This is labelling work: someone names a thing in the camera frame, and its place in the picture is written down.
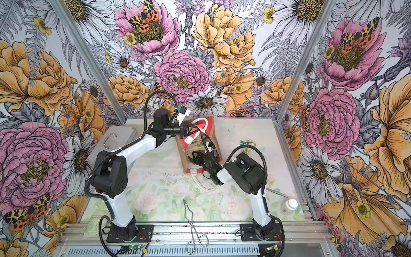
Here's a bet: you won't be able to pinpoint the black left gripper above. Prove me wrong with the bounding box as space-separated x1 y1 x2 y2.
164 119 201 139

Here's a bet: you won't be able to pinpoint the burlap tote bag red trim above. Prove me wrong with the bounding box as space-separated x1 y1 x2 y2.
176 115 222 192

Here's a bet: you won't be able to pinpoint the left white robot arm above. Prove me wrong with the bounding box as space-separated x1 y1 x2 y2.
85 106 191 243

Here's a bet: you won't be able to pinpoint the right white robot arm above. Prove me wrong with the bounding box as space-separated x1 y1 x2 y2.
191 151 276 241

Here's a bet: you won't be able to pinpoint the silver aluminium case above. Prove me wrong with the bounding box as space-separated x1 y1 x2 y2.
87 126 137 168

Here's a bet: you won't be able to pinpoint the metal tweezers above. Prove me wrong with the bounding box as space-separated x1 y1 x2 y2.
266 188 292 199

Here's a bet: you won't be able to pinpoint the metal tongs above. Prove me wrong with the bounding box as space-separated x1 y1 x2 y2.
183 199 209 255

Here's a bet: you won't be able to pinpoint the white plastic bottle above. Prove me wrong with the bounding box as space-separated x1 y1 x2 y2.
280 198 299 215

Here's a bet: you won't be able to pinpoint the green patterned packet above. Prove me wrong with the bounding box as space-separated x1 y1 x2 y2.
86 212 105 232

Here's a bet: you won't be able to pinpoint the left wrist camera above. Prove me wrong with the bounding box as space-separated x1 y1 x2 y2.
177 106 191 126

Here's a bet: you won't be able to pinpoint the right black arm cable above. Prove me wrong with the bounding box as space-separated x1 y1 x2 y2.
200 133 286 257

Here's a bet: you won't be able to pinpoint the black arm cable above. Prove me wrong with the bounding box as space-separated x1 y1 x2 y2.
84 90 179 257
200 133 286 257

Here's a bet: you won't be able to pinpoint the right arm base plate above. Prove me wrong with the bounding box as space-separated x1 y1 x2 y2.
240 223 285 242

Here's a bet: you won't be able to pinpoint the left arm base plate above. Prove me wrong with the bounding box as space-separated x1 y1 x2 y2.
107 224 154 243

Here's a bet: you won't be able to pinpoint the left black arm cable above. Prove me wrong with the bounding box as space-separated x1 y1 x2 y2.
84 90 179 257

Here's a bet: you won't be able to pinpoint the aluminium front rail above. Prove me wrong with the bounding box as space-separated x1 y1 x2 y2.
58 221 333 246

